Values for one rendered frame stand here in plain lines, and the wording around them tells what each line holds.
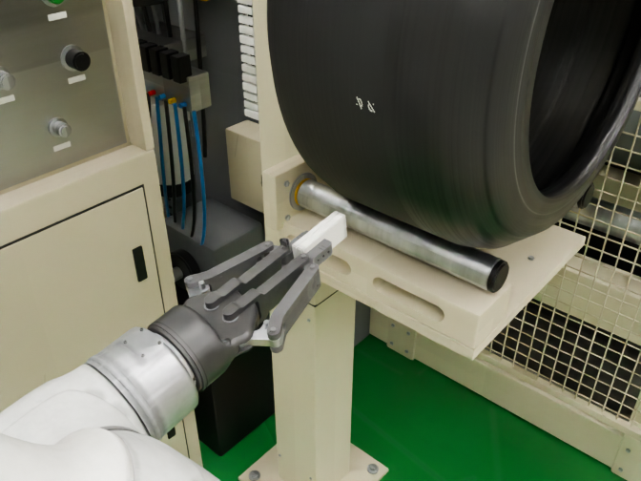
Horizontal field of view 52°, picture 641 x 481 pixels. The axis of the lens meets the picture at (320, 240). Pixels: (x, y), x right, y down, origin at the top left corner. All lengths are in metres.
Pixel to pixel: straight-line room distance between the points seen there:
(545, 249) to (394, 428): 0.88
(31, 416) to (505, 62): 0.49
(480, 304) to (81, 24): 0.73
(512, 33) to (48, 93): 0.74
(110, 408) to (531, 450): 1.48
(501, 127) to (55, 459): 0.48
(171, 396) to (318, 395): 0.87
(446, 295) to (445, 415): 1.05
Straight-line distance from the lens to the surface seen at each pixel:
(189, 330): 0.57
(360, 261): 0.94
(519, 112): 0.68
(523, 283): 1.04
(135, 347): 0.57
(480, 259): 0.87
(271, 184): 0.99
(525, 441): 1.90
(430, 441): 1.84
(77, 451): 0.40
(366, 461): 1.77
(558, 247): 1.14
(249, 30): 1.11
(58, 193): 1.13
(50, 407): 0.53
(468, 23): 0.62
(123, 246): 1.23
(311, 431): 1.50
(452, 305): 0.88
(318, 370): 1.36
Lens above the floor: 1.40
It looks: 33 degrees down
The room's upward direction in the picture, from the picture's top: straight up
